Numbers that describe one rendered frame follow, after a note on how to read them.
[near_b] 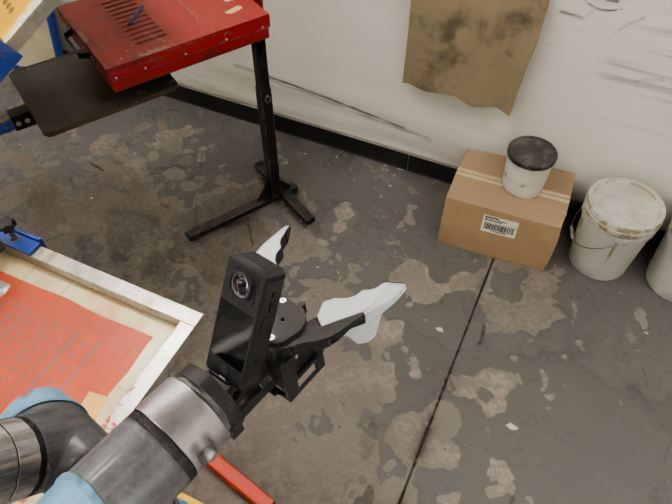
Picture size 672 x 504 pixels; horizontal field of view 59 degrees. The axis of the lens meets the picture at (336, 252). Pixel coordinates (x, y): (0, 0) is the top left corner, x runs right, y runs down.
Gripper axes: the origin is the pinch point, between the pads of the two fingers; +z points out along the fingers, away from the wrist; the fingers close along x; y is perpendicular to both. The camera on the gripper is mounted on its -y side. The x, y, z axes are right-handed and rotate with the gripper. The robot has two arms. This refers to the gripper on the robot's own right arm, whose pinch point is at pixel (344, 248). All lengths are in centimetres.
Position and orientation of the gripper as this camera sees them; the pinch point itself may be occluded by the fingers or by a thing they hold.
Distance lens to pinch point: 60.1
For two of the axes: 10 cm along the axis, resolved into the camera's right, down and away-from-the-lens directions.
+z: 6.2, -6.0, 5.0
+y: 1.1, 7.0, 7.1
